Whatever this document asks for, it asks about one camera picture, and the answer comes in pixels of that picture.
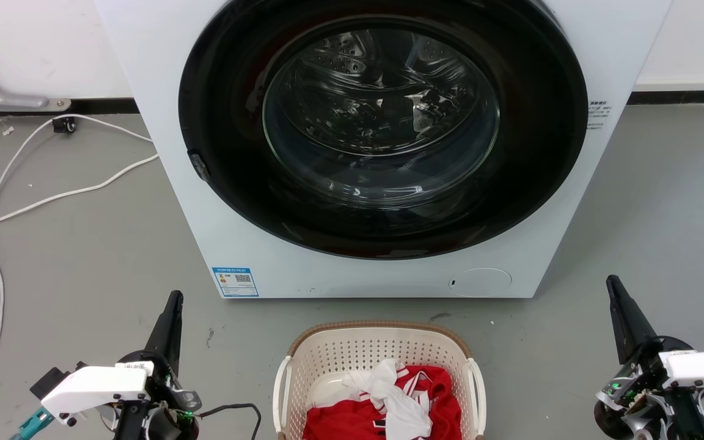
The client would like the round white filter cover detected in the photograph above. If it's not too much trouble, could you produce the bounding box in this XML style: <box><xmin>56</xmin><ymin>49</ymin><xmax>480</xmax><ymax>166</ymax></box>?
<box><xmin>448</xmin><ymin>268</ymin><xmax>513</xmax><ymax>298</ymax></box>

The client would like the white hose cable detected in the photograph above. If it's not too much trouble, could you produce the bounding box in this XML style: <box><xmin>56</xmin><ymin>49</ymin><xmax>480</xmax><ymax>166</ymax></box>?
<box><xmin>0</xmin><ymin>153</ymin><xmax>160</xmax><ymax>235</ymax></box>

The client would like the blue energy label sticker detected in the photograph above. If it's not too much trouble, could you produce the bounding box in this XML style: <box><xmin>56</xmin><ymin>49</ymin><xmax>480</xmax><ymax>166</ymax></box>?
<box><xmin>211</xmin><ymin>266</ymin><xmax>260</xmax><ymax>298</ymax></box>

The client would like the small black text label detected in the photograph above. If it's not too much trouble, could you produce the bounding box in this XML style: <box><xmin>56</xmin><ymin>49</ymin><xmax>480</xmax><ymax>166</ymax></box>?
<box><xmin>587</xmin><ymin>100</ymin><xmax>613</xmax><ymax>131</ymax></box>

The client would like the beige perforated laundry basket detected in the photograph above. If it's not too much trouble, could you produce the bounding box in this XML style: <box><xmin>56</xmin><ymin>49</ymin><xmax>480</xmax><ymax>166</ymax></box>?
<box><xmin>272</xmin><ymin>320</ymin><xmax>487</xmax><ymax>440</ymax></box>

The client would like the red sports jersey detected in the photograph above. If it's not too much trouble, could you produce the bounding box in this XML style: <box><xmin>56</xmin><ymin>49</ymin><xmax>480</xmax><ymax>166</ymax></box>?
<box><xmin>302</xmin><ymin>365</ymin><xmax>463</xmax><ymax>440</ymax></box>

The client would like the teal connector plug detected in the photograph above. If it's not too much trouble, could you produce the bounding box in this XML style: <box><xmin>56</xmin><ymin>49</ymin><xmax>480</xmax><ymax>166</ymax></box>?
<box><xmin>10</xmin><ymin>407</ymin><xmax>55</xmax><ymax>440</ymax></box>

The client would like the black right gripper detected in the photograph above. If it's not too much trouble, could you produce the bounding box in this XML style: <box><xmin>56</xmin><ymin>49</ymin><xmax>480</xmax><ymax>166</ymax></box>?
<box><xmin>593</xmin><ymin>274</ymin><xmax>704</xmax><ymax>440</ymax></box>

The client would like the white front-load washing machine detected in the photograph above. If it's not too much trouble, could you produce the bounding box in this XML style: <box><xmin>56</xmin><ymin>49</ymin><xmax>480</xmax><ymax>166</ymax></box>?
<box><xmin>94</xmin><ymin>0</ymin><xmax>675</xmax><ymax>299</ymax></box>

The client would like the black wall baseboard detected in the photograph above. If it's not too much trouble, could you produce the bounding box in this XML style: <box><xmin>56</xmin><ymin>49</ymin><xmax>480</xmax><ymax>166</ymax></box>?
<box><xmin>627</xmin><ymin>90</ymin><xmax>704</xmax><ymax>105</ymax></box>
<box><xmin>0</xmin><ymin>98</ymin><xmax>140</xmax><ymax>117</ymax></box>

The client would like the black round washer door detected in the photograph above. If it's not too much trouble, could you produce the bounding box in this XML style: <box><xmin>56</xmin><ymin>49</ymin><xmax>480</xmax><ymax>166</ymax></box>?
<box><xmin>178</xmin><ymin>0</ymin><xmax>589</xmax><ymax>260</ymax></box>

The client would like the white crumpled garment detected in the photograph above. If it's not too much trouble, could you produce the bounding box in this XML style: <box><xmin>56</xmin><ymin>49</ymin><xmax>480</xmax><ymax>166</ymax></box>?
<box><xmin>343</xmin><ymin>359</ymin><xmax>433</xmax><ymax>440</ymax></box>

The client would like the thin black left gripper cable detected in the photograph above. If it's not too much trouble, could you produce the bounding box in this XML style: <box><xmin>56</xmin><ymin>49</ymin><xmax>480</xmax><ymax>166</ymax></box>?
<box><xmin>196</xmin><ymin>403</ymin><xmax>263</xmax><ymax>440</ymax></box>

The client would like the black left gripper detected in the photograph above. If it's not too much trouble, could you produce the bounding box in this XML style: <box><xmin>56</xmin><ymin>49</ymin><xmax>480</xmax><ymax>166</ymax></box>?
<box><xmin>112</xmin><ymin>290</ymin><xmax>203</xmax><ymax>440</ymax></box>

